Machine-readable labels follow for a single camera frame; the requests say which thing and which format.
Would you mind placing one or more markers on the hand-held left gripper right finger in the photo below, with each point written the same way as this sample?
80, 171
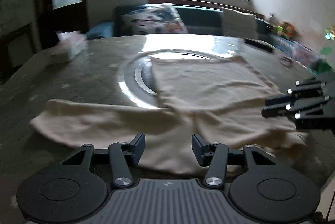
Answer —
197, 146

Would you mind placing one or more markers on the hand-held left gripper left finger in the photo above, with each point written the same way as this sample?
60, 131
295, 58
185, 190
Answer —
138, 145

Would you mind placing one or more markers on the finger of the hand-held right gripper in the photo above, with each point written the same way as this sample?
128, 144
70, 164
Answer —
277, 101
274, 112

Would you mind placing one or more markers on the cream cloth garment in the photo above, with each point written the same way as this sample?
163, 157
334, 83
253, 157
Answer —
209, 77

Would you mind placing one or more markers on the black remote control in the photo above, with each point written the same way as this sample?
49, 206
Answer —
259, 45

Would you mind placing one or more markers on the round inset hot plate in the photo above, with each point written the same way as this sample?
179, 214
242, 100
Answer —
136, 77

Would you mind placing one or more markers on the orange plush toy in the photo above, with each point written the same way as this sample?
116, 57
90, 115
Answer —
290, 30

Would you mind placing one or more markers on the brown plush toy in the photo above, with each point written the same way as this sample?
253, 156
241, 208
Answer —
281, 28

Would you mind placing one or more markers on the plain white pillow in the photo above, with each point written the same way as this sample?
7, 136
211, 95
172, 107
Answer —
238, 22

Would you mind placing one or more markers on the blue corner sofa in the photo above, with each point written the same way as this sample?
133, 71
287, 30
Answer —
201, 20

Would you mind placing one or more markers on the tissue box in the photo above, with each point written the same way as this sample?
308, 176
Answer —
73, 48

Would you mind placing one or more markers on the butterfly print pillow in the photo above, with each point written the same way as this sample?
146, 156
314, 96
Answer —
154, 21

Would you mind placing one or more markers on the dark wooden glass door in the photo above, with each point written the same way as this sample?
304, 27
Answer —
78, 20

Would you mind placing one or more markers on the dark wooden cabinet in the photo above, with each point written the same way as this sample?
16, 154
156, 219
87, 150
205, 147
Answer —
18, 46

